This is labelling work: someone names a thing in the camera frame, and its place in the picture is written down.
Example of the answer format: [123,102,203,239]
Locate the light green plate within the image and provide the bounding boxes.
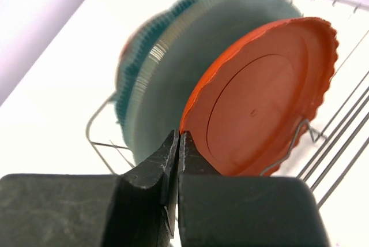
[123,0,301,164]

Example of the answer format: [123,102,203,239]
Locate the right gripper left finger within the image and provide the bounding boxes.
[1,131,179,246]

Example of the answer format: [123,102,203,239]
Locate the red plate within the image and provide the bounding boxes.
[119,38,131,60]

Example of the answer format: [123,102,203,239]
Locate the wire dish rack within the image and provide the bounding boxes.
[85,0,368,218]

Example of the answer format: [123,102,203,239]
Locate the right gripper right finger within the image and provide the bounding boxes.
[178,132,330,246]

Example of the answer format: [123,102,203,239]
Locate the teal embossed plate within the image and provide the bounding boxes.
[114,0,217,126]

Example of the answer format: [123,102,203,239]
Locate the small orange scalloped plate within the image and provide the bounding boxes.
[180,17,338,175]

